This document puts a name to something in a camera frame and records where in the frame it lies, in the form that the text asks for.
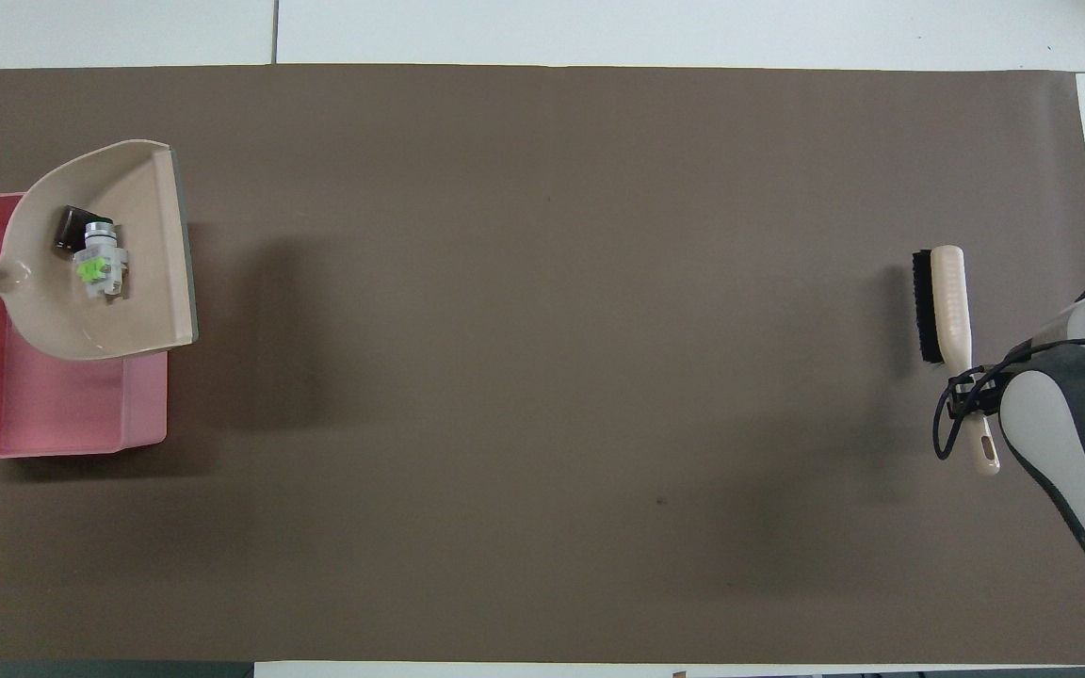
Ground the beige brush with black bristles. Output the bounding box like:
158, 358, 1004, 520
912, 245, 1002, 476

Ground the beige plastic dustpan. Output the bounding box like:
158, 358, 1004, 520
0, 139, 200, 363

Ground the pink plastic bin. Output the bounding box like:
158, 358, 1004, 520
0, 192, 170, 463

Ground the small dark electronic block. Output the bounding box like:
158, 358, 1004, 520
54, 204, 98, 254

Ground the white silver green electronic part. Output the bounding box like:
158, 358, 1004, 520
71, 220, 132, 301

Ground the black cable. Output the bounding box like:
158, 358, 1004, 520
933, 337, 1085, 462

